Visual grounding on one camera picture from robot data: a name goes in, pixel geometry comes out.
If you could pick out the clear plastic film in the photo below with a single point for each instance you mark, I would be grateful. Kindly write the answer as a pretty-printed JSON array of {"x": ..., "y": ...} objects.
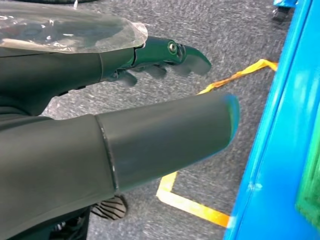
[{"x": 75, "y": 30}]

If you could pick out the black caster wheel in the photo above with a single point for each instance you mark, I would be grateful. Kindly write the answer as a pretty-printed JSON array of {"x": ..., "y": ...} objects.
[{"x": 280, "y": 15}]

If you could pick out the blue metal shelf rack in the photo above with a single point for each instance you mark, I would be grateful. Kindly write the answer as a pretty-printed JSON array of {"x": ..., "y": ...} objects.
[
  {"x": 284, "y": 2},
  {"x": 275, "y": 149}
]

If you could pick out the black robot leg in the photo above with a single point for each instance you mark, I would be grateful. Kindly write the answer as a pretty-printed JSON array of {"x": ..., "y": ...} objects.
[{"x": 75, "y": 228}]

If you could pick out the green plastic crate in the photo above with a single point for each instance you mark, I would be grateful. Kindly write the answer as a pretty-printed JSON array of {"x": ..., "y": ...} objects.
[{"x": 309, "y": 179}]

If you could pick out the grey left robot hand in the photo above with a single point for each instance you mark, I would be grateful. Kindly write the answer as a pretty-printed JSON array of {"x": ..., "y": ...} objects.
[{"x": 162, "y": 139}]

